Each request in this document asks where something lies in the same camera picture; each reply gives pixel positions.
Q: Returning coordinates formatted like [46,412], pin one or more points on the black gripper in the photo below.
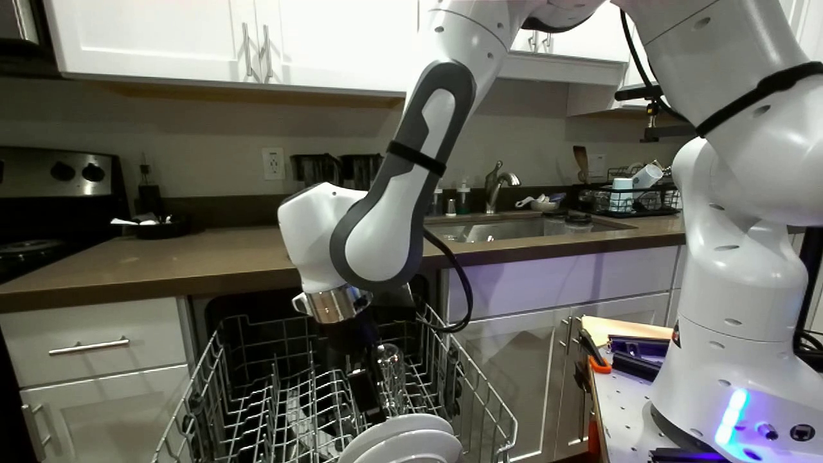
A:
[370,343]

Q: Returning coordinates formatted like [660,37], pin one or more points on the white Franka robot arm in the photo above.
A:
[388,223]

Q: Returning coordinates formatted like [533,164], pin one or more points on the black built-in dishwasher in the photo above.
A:
[249,304]

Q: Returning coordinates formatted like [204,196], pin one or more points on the clear drinking glass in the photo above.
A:
[393,376]

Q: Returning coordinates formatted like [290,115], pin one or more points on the small soap bottle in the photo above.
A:
[465,196]
[439,201]

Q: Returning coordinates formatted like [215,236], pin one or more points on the white sink base cabinet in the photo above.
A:
[550,293]

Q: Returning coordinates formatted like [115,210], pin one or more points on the steel kitchen sink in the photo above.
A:
[530,227]

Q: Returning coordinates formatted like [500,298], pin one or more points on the chrome faucet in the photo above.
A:
[497,185]

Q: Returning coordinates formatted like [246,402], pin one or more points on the yellow wooden board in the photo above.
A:
[626,329]

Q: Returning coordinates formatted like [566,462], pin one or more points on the white drawer base cabinet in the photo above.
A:
[93,388]

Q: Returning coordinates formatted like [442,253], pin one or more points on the black spoon rest dish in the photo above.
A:
[150,227]

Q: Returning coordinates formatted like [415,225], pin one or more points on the black purple clamp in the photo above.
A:
[638,353]

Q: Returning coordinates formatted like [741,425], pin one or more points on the dark glass bottle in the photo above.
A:
[150,194]

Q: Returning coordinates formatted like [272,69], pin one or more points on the black dish drying rack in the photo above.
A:
[626,200]

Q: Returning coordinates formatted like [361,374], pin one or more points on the black steel stove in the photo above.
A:
[53,206]

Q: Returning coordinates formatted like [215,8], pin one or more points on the white double door cabinet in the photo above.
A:
[170,41]

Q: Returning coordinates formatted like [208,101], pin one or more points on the steel range hood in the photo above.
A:
[20,23]

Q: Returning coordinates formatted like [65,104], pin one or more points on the white corner wall cabinet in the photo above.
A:
[582,52]

